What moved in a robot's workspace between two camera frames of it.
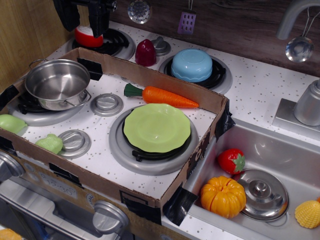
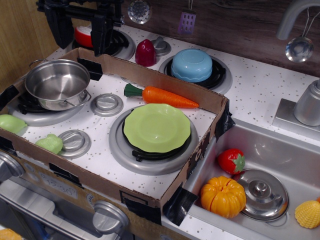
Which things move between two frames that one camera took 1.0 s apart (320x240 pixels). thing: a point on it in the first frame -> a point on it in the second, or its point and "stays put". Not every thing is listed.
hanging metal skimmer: [139, 11] stays put
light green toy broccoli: [51, 142] stays put
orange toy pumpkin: [223, 197] stays put
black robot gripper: [94, 6] -> [109, 13]
